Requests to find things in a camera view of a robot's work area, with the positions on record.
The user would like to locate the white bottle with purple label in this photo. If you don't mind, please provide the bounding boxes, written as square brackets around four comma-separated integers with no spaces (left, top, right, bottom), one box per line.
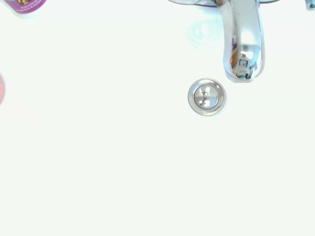
[3,0,48,20]

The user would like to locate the white sink basin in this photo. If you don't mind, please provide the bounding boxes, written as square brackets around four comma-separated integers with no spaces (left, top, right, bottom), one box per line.
[0,0,315,236]

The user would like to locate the chrome sink drain stopper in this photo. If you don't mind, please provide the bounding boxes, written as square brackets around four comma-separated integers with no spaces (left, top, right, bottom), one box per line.
[187,78,226,117]

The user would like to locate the chrome faucet spout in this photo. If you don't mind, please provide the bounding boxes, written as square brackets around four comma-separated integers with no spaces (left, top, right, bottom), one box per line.
[168,0,281,84]

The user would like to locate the red round object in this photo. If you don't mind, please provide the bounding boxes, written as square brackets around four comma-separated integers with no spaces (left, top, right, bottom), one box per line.
[0,72,6,106]

